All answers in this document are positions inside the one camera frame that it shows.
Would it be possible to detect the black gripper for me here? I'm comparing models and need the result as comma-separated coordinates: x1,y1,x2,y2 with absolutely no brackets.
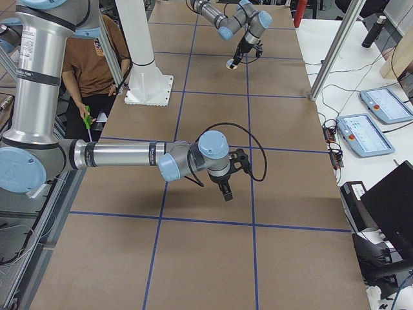
232,39,252,67
208,171,233,202

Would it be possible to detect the blue white call bell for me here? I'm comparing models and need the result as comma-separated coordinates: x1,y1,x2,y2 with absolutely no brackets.
226,59,237,70

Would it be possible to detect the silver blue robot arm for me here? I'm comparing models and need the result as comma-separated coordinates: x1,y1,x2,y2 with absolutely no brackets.
185,1,272,70
1,1,234,200

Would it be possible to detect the red bottle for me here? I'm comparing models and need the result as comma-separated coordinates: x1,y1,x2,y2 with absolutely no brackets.
294,0,308,28

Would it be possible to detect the white pillar with base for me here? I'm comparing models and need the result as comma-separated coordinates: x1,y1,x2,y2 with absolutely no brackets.
116,0,174,106

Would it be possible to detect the orange black electronics board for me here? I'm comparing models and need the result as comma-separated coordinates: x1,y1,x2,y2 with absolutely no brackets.
323,127,343,170

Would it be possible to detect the black box with label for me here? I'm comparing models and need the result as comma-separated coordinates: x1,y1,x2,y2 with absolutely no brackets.
339,181,379,233

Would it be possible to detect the black water bottle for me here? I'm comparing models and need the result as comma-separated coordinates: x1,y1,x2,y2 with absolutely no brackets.
361,15,387,48

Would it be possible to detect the near teach pendant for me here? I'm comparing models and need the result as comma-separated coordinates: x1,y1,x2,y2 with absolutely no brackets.
336,114,395,158

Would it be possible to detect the teach pendant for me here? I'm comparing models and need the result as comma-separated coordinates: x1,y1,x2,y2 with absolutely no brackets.
360,87,412,125
336,114,395,158

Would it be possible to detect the far teach pendant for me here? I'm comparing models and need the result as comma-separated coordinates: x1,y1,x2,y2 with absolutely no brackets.
360,87,412,125

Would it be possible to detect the person in brown shirt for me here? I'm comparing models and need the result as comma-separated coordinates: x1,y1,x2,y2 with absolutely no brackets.
61,14,130,140

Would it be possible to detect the wooden board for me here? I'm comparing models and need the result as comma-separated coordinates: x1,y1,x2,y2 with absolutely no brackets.
380,28,413,79

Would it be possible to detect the black monitor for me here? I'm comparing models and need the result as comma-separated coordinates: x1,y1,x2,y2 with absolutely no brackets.
361,161,412,259

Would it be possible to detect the black camera cable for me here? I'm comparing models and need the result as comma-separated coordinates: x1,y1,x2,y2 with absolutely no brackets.
203,121,268,181

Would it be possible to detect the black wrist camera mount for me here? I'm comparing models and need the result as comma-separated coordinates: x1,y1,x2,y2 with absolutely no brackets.
228,148,252,175

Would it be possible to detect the aluminium frame post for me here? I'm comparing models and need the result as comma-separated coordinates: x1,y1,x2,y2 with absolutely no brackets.
308,0,366,101

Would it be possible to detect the green handled grabber tool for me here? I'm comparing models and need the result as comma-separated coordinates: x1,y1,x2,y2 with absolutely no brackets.
83,105,93,142

